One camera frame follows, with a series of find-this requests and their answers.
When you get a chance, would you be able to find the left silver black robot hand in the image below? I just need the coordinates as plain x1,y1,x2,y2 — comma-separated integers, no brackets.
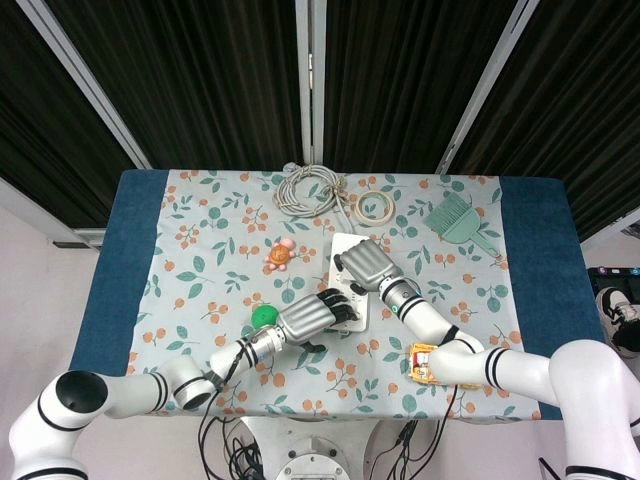
277,287,362,354

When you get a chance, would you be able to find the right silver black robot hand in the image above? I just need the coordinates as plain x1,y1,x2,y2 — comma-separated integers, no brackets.
333,238,404,297

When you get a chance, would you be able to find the white power strip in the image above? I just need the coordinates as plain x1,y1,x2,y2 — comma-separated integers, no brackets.
326,232,372,334

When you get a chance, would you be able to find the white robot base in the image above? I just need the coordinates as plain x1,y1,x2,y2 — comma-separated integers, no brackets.
274,417,374,480

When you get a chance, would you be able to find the green ball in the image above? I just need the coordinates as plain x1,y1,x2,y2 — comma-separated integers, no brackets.
250,304,281,332

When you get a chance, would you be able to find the beige tape roll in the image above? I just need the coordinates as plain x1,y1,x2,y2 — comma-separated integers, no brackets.
355,189,397,227

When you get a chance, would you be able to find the orange pink turtle toy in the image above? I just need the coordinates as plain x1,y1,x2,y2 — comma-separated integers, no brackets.
264,238,300,272

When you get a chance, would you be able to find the mint green mini brush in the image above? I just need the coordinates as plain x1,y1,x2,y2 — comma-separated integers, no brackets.
422,195,474,233

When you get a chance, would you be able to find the mint green mini dustpan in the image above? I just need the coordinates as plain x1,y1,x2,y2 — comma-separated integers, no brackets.
443,208,504,260

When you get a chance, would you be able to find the yellow red curry box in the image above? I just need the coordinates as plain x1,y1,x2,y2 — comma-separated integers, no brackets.
406,341,482,392

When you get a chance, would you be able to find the floral tablecloth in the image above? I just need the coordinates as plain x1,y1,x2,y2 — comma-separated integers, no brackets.
123,168,544,422

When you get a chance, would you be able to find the black pleated curtain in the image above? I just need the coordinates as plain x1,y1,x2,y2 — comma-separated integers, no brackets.
0,0,147,222
323,0,527,174
446,0,640,242
43,0,307,172

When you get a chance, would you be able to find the blue table cover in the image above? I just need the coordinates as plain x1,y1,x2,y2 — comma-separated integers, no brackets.
68,168,604,423

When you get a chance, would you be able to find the black device with coloured labels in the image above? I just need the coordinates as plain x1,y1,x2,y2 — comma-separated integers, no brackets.
586,266,640,302

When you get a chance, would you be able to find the black white sneaker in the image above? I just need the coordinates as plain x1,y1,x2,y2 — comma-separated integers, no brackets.
594,286,640,357

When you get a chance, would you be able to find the grey cable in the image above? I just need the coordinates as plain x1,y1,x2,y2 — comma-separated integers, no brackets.
273,161,359,237

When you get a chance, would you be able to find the black cable bundle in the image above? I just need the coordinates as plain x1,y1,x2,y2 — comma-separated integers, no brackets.
198,379,274,480
382,389,464,480

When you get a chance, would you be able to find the white frame post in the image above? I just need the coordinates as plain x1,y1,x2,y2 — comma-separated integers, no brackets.
294,0,329,172
16,0,152,170
433,0,545,175

